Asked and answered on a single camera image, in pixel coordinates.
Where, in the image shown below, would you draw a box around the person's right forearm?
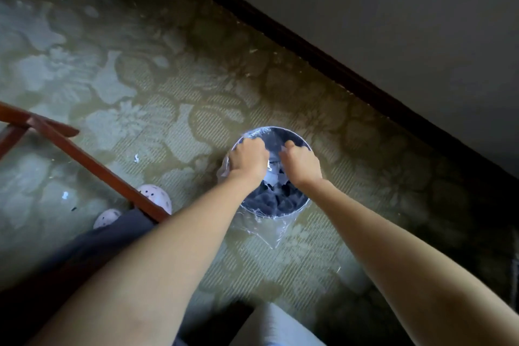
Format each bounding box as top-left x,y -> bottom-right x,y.
295,178 -> 519,346

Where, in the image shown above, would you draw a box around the person's dark trousers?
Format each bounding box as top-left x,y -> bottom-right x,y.
0,208 -> 163,318

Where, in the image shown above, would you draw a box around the dark wooden baseboard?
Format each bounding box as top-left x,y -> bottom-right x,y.
152,0 -> 519,180

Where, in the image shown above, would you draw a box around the white fabric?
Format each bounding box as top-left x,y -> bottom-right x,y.
229,303 -> 326,346

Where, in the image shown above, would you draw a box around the dark trash heap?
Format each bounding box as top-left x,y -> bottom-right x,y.
243,179 -> 309,214

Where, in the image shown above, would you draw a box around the clear plastic bin liner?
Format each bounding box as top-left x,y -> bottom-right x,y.
217,126 -> 315,250

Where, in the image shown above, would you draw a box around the person's right hand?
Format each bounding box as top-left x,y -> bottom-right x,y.
279,141 -> 324,190

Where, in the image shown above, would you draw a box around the white perforated slipper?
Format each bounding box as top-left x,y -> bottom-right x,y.
93,209 -> 122,230
136,184 -> 173,215

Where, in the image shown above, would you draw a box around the red-brown wooden furniture frame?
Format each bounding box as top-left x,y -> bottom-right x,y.
0,102 -> 171,224

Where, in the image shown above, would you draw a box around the white crumpled paper trash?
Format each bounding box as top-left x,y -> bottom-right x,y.
264,158 -> 289,193

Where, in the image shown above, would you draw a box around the person's left hand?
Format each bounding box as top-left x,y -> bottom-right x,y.
221,138 -> 271,188

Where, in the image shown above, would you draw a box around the round shiny waste bin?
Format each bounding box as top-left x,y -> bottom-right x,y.
233,126 -> 315,218

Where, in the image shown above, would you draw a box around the person's left forearm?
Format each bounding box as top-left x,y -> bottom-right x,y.
26,176 -> 262,346

